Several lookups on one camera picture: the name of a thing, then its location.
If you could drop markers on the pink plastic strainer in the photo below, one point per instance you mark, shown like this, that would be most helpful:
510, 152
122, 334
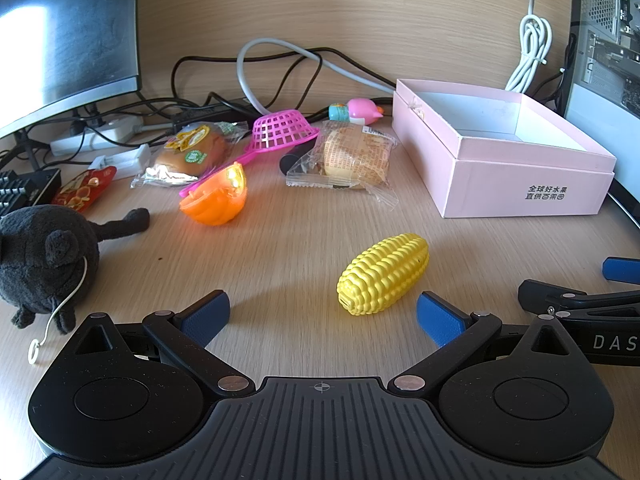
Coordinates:
280, 130

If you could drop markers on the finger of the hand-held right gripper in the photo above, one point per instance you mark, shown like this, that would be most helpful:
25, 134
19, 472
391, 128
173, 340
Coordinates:
622, 269
550, 296

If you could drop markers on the orange plastic toy shell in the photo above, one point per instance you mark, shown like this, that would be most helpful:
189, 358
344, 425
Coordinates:
215, 205

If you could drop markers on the clear wrapped cake packet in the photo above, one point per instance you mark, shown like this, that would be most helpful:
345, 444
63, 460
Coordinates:
350, 155

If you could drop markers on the bread packet with yellow label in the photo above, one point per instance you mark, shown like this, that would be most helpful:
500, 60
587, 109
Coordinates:
195, 152

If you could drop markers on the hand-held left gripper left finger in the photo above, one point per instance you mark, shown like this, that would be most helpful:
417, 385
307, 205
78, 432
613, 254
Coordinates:
207, 315

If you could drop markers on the black cylinder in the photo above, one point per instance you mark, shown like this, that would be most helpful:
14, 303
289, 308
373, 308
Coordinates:
290, 162

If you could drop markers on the computer monitor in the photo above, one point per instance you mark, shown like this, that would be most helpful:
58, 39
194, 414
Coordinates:
60, 35

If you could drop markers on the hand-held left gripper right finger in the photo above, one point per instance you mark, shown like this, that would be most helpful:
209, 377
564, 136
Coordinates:
440, 320

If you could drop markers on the black power adapter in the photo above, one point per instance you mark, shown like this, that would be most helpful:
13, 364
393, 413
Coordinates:
200, 115

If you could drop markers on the yellow toy corn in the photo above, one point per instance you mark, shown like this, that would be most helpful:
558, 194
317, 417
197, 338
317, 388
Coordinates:
382, 275

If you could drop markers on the black plush toy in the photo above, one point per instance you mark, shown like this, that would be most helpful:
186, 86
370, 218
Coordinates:
40, 260

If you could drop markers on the pink duck toy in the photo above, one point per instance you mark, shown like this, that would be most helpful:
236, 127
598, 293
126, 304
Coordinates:
365, 110

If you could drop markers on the white power strip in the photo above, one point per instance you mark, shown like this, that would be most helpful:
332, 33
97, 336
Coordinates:
100, 135

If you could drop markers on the red snack packet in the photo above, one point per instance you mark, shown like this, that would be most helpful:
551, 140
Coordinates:
82, 187

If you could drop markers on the black keyboard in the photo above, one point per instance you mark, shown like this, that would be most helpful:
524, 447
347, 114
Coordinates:
25, 187

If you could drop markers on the pink cardboard box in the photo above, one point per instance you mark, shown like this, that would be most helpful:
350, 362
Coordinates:
500, 180

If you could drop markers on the white battery charger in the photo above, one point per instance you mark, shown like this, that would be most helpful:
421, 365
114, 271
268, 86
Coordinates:
125, 160

